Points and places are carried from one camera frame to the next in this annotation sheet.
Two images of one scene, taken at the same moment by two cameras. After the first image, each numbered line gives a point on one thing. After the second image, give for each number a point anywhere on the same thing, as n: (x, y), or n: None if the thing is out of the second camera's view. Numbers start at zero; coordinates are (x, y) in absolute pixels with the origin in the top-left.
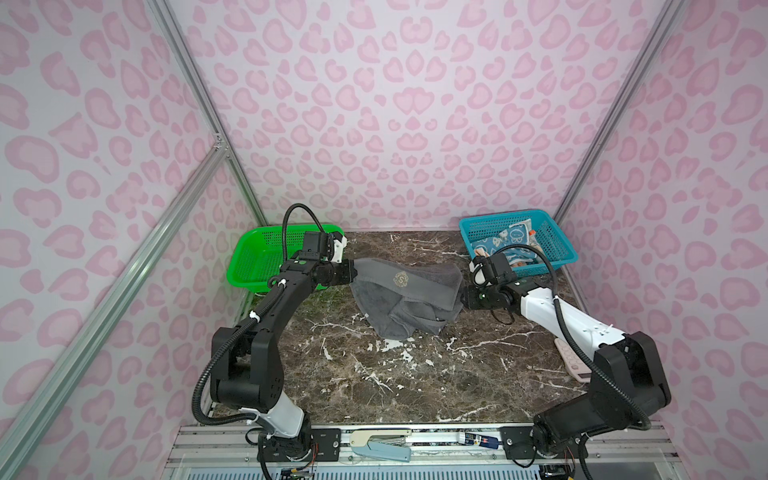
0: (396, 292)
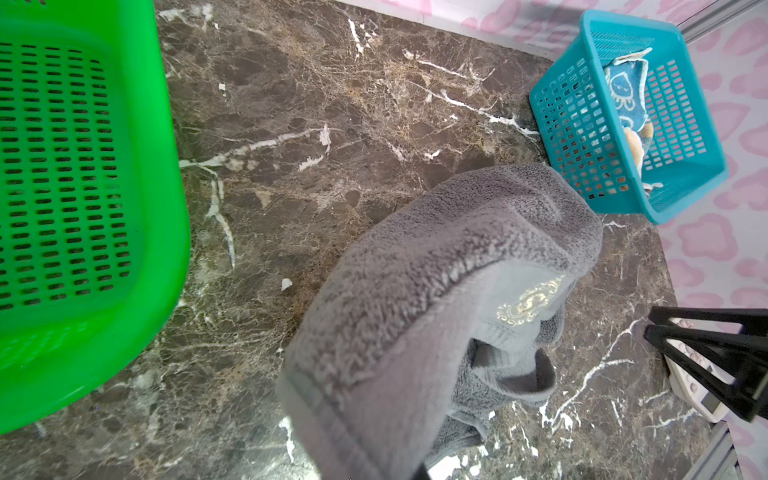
0: (425, 325)
